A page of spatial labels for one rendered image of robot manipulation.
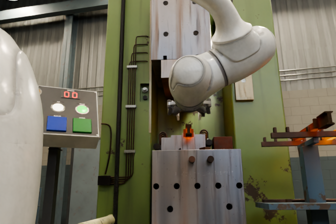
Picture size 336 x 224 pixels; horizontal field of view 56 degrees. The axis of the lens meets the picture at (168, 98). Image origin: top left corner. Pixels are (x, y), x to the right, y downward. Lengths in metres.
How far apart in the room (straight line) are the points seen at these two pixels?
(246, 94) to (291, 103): 6.02
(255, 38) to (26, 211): 0.65
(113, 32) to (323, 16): 7.20
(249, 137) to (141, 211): 0.63
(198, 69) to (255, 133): 0.96
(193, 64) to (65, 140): 0.77
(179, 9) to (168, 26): 0.11
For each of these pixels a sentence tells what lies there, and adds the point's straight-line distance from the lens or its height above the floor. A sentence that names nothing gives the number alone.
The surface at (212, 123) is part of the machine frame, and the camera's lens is 1.96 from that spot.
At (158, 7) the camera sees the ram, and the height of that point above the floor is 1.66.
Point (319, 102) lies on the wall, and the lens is 7.76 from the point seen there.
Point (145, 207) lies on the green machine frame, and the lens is 1.58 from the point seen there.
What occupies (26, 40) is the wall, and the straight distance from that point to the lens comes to 10.41.
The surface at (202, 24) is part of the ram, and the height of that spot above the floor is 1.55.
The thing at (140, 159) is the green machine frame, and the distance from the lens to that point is 1.59.
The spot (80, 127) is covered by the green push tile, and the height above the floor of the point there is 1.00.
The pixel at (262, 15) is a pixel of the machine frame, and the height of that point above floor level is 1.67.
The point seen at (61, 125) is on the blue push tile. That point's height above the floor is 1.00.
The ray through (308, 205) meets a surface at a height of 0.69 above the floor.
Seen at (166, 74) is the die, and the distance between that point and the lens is 1.53.
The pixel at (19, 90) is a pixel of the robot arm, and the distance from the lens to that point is 0.28.
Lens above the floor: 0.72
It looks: 17 degrees up
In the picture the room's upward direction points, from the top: 1 degrees counter-clockwise
